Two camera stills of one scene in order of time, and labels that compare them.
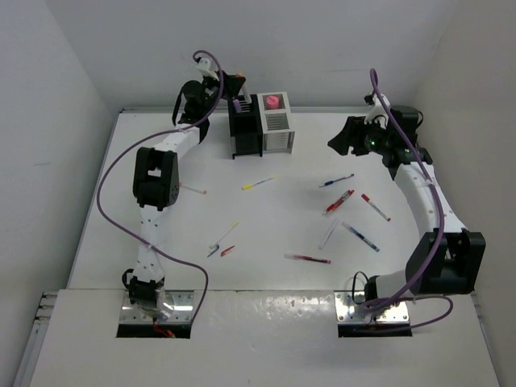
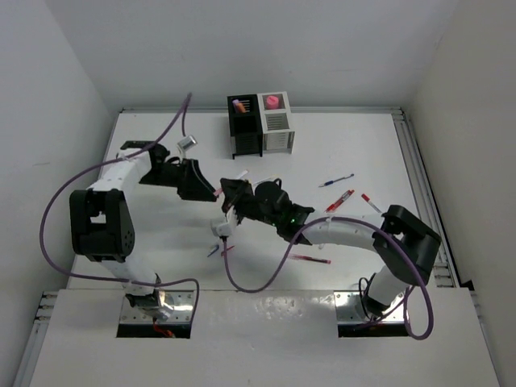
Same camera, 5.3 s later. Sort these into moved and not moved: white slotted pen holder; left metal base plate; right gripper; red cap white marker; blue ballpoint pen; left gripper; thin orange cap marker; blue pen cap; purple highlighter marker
Moved: thin orange cap marker; left gripper; right gripper
Not moved: blue pen cap; white slotted pen holder; blue ballpoint pen; left metal base plate; red cap white marker; purple highlighter marker
